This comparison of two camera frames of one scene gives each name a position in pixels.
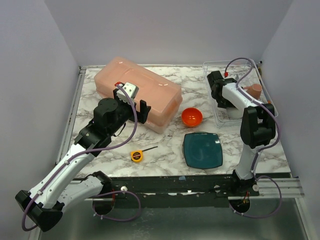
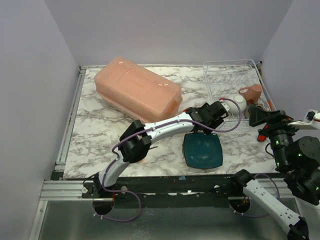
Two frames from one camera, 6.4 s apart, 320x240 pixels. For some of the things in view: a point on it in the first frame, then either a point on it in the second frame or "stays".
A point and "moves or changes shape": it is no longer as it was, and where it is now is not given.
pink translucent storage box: [158, 101] stays
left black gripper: [138, 114] to [217, 110]
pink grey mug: [254, 90] stays
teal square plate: [202, 150] stays
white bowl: [233, 113] moves or changes shape
